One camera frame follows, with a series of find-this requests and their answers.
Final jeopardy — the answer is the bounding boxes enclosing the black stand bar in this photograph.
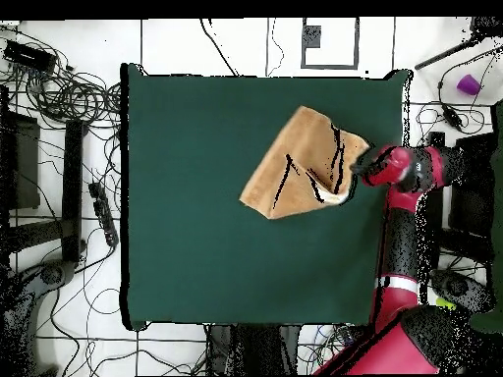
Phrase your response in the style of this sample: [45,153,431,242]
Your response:
[421,131,492,271]
[7,118,85,265]

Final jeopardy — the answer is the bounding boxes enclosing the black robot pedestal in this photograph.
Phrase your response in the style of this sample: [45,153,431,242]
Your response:
[207,323,302,376]

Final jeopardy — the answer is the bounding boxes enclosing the black electronics box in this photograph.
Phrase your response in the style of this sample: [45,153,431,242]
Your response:
[2,38,59,76]

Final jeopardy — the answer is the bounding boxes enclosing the black tripod rod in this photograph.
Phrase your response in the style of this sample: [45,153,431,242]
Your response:
[414,16,503,72]

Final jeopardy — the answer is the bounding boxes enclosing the black power adapter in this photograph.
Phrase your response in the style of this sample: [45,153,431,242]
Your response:
[441,103,466,133]

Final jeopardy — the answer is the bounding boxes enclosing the black flat box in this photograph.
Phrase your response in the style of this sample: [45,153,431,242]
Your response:
[448,133,497,237]
[0,111,41,211]

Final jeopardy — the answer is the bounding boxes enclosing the dark grey square plate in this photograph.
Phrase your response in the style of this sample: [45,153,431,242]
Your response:
[302,25,322,49]

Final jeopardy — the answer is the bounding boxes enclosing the tangled black cables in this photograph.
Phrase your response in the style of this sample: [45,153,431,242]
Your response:
[0,23,123,131]

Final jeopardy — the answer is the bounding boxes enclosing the grey square frame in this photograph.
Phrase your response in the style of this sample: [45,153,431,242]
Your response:
[300,17,361,71]

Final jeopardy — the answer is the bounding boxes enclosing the dark green hanging cloth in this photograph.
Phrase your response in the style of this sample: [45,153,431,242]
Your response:
[467,99,503,335]

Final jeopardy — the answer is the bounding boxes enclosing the dark green table cloth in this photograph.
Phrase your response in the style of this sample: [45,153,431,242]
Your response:
[119,62,412,331]

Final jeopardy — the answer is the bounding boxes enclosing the tan terry towel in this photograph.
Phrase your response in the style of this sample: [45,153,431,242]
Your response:
[238,104,371,220]

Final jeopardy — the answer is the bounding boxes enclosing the black power strip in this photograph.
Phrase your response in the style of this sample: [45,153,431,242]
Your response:
[87,181,120,247]

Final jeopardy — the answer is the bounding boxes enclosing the purple cup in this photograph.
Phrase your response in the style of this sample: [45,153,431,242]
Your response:
[456,73,482,96]

